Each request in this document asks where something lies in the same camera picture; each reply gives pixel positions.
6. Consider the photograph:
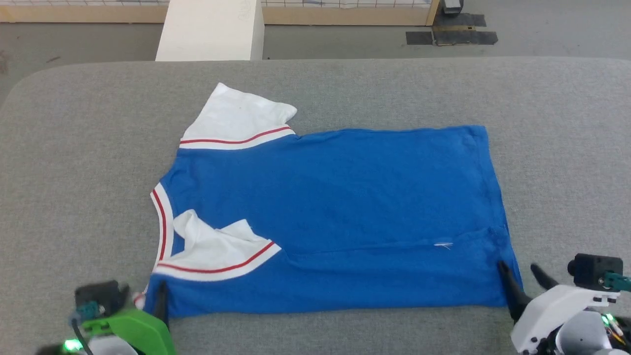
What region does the teal-plug camera cable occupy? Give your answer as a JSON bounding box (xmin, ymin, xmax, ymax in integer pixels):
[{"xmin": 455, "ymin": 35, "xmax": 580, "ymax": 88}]
[
  {"xmin": 603, "ymin": 272, "xmax": 631, "ymax": 292},
  {"xmin": 69, "ymin": 301, "xmax": 102, "ymax": 348}
]

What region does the lemon-print grid partition panel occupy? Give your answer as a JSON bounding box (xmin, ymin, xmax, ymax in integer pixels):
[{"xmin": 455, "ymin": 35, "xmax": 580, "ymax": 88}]
[{"xmin": 0, "ymin": 0, "xmax": 442, "ymax": 27}]

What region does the blue white red-striped t-shirt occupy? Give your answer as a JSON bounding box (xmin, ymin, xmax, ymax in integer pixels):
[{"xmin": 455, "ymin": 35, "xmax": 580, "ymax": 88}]
[{"xmin": 132, "ymin": 82, "xmax": 524, "ymax": 319}]

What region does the white rectangular box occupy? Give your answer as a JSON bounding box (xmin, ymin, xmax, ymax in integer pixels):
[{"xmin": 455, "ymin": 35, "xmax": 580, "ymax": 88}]
[{"xmin": 155, "ymin": 0, "xmax": 266, "ymax": 62}]

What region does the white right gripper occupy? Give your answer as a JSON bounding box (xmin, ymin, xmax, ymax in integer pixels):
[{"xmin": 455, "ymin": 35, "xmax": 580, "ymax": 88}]
[{"xmin": 497, "ymin": 260, "xmax": 620, "ymax": 355}]

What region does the black floor tape patch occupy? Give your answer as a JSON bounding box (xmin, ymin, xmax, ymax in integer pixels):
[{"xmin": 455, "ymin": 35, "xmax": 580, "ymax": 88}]
[
  {"xmin": 405, "ymin": 31, "xmax": 435, "ymax": 46},
  {"xmin": 433, "ymin": 13, "xmax": 488, "ymax": 28},
  {"xmin": 433, "ymin": 30, "xmax": 499, "ymax": 46}
]

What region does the teal-plug left camera cable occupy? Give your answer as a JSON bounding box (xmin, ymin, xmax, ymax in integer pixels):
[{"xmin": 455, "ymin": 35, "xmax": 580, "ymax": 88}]
[{"xmin": 69, "ymin": 301, "xmax": 102, "ymax": 348}]

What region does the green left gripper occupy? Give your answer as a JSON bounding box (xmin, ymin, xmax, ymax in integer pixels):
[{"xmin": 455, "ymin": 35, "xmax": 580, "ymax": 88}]
[{"xmin": 80, "ymin": 282, "xmax": 177, "ymax": 355}]

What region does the teal-plug right camera cable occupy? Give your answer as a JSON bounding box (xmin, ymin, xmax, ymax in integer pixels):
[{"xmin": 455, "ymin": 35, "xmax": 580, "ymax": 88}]
[{"xmin": 603, "ymin": 272, "xmax": 631, "ymax": 292}]

